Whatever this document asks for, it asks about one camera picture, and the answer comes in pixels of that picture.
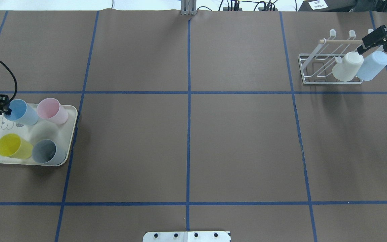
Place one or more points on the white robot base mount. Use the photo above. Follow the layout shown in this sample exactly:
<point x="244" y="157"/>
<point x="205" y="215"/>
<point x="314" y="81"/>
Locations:
<point x="187" y="236"/>

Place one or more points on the cream plastic tray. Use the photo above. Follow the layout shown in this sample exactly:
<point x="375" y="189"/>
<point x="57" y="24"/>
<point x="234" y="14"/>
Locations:
<point x="62" y="134"/>

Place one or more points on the white wire cup rack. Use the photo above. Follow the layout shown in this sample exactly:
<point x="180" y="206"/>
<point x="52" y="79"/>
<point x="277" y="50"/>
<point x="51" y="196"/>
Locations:
<point x="316" y="66"/>

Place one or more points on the light blue plastic cup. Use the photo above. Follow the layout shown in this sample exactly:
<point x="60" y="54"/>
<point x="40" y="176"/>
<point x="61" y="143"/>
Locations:
<point x="373" y="64"/>

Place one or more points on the aluminium frame post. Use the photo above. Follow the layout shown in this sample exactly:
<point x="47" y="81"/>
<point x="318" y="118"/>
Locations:
<point x="189" y="7"/>

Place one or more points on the cream white plastic cup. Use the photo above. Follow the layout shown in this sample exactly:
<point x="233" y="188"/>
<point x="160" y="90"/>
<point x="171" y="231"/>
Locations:
<point x="346" y="67"/>

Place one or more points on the yellow plastic cup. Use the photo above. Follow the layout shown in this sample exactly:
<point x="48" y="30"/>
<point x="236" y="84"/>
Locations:
<point x="14" y="146"/>

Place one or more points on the pink plastic cup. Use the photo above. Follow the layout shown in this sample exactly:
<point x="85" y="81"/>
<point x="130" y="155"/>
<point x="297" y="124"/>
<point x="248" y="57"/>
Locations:
<point x="51" y="110"/>

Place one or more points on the grey plastic cup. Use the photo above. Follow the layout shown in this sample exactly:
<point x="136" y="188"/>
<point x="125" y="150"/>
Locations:
<point x="47" y="152"/>

